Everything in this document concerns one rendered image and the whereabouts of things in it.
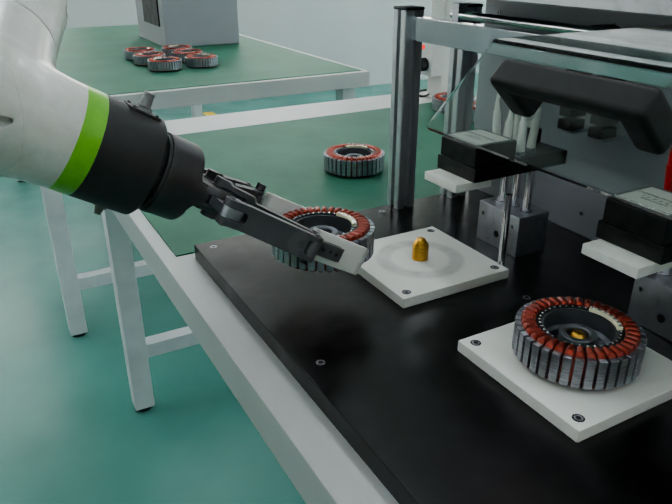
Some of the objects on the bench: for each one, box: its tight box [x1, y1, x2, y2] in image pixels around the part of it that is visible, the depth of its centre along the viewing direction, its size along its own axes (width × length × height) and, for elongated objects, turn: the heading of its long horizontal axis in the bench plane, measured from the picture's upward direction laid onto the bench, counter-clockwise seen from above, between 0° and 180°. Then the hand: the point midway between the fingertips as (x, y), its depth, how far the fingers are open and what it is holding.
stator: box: [512, 296, 647, 390], centre depth 59 cm, size 11×11×4 cm
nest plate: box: [457, 322, 672, 443], centre depth 60 cm, size 15×15×1 cm
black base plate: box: [194, 189, 672, 504], centre depth 71 cm, size 47×64×2 cm
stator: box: [324, 143, 385, 178], centre depth 121 cm, size 11×11×4 cm
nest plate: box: [358, 226, 509, 308], centre depth 80 cm, size 15×15×1 cm
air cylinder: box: [477, 196, 549, 258], centre depth 85 cm, size 5×8×6 cm
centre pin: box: [412, 237, 429, 262], centre depth 79 cm, size 2×2×3 cm
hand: (320, 236), depth 71 cm, fingers closed on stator, 11 cm apart
